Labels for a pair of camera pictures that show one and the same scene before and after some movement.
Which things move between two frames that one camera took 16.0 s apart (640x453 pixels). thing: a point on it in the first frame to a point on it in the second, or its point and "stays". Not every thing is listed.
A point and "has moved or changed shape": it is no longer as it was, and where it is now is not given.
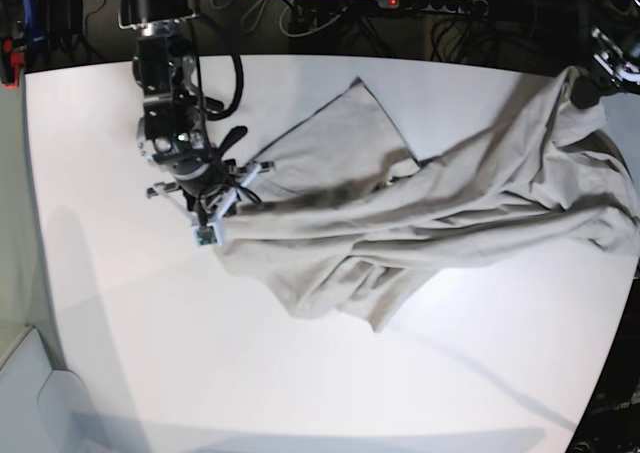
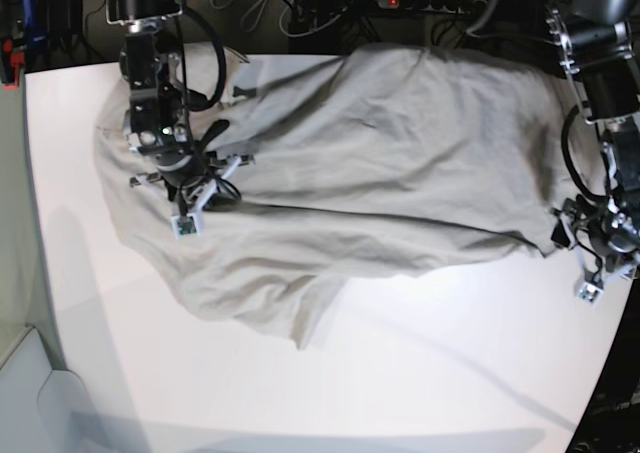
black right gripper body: x=606 y=76 to x=612 y=228
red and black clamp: x=11 y=61 stays
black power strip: x=440 y=3 stays
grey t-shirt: x=358 y=225 has moved or changed shape
